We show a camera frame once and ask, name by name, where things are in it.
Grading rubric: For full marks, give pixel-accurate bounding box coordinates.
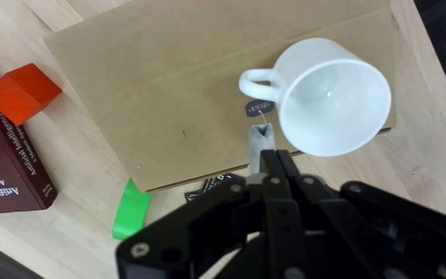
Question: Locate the orange wooden block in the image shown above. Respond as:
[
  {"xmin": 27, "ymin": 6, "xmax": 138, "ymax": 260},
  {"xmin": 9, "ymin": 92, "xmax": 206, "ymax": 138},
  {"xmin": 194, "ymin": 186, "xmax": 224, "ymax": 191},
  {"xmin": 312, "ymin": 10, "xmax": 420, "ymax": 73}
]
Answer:
[{"xmin": 0, "ymin": 63, "xmax": 63, "ymax": 126}]

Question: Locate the flat brown cardboard box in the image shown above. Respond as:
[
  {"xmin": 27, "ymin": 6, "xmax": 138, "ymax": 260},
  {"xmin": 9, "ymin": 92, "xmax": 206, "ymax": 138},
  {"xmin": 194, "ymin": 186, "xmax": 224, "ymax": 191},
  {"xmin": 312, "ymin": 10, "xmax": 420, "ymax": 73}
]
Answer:
[{"xmin": 44, "ymin": 0, "xmax": 398, "ymax": 193}]

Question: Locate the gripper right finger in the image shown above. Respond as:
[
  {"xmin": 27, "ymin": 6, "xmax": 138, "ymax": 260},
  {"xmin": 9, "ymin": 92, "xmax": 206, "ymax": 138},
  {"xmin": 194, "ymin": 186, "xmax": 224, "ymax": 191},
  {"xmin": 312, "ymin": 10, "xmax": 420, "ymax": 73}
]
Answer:
[{"xmin": 276, "ymin": 150, "xmax": 446, "ymax": 279}]

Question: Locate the green tape roll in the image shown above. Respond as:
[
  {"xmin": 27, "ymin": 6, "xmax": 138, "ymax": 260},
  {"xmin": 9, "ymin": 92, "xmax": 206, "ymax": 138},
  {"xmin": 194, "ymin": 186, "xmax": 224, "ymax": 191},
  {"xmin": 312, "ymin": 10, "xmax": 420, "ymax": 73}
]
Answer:
[{"xmin": 112, "ymin": 178, "xmax": 153, "ymax": 241}]

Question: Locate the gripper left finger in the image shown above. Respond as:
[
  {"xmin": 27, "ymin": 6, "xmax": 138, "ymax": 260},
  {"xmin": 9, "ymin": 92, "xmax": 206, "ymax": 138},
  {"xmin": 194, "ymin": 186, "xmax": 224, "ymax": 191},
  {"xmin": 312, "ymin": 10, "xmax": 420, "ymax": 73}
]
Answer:
[{"xmin": 116, "ymin": 149, "xmax": 309, "ymax": 279}]

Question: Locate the black tea bag wrapper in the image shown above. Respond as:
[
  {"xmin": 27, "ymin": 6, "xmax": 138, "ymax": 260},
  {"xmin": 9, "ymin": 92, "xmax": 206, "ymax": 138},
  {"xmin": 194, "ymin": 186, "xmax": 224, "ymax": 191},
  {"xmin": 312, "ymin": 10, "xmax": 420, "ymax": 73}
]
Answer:
[{"xmin": 184, "ymin": 173, "xmax": 247, "ymax": 203}]

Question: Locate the white mug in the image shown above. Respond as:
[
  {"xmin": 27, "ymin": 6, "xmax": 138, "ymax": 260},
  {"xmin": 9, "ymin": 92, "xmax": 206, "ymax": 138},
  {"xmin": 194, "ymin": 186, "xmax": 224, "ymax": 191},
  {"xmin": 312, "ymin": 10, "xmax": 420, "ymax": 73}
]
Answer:
[{"xmin": 239, "ymin": 38, "xmax": 392, "ymax": 157}]

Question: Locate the grey tea bag with tag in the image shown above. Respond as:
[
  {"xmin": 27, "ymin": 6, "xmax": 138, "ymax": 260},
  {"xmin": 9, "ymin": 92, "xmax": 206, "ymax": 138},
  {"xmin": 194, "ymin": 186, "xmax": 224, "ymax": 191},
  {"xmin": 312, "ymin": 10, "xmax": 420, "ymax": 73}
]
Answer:
[{"xmin": 245, "ymin": 100, "xmax": 276, "ymax": 176}]

